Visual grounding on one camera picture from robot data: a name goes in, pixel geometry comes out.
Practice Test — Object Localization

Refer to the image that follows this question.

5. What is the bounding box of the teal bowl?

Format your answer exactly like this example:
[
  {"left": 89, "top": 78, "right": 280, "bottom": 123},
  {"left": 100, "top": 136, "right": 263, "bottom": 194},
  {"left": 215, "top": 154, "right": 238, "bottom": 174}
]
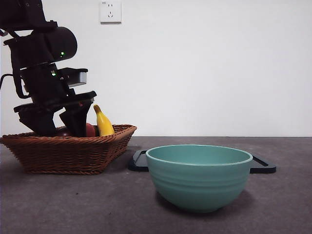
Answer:
[{"left": 145, "top": 144, "right": 253, "bottom": 214}]

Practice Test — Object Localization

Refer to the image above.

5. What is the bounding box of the white wall socket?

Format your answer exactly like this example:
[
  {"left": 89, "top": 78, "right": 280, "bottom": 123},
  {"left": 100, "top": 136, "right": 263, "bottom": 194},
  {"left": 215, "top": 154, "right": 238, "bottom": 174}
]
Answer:
[{"left": 100, "top": 1, "right": 122, "bottom": 25}]

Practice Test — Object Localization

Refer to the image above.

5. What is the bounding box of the pale grey camera box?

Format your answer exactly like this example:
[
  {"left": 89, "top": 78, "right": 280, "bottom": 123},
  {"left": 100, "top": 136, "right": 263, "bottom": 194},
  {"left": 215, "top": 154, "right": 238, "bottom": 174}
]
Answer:
[{"left": 58, "top": 68, "right": 88, "bottom": 88}]

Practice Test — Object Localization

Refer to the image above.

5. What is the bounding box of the yellow banana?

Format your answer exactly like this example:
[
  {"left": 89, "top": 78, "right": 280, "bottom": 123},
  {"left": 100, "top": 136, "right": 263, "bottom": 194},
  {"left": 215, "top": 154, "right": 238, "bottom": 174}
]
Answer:
[{"left": 93, "top": 104, "right": 115, "bottom": 137}]

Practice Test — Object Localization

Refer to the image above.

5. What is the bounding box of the dark red plum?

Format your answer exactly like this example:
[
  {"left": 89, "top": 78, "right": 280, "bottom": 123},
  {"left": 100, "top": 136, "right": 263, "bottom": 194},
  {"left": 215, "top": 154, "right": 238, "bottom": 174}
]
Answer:
[{"left": 55, "top": 126, "right": 73, "bottom": 137}]

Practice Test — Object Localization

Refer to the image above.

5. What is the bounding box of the black cable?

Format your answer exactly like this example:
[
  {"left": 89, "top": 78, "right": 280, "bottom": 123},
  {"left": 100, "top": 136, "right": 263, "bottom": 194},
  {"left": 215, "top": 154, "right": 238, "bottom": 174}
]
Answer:
[{"left": 0, "top": 73, "right": 31, "bottom": 99}]

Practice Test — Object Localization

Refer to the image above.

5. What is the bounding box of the brown wicker basket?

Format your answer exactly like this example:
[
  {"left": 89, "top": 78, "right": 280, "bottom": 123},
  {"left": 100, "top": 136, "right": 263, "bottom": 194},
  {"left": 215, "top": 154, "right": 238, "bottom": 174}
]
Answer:
[{"left": 0, "top": 124, "right": 138, "bottom": 175}]

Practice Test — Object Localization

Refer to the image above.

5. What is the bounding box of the dark teal tray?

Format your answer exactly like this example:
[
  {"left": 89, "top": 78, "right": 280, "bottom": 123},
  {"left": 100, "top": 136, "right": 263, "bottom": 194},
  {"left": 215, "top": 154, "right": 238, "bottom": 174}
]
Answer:
[{"left": 128, "top": 150, "right": 277, "bottom": 175}]

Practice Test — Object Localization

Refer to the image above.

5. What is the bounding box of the red yellow apple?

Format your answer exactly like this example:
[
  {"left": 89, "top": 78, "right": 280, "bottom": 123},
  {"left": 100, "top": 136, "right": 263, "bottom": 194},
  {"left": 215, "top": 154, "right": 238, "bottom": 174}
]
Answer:
[{"left": 85, "top": 123, "right": 97, "bottom": 137}]

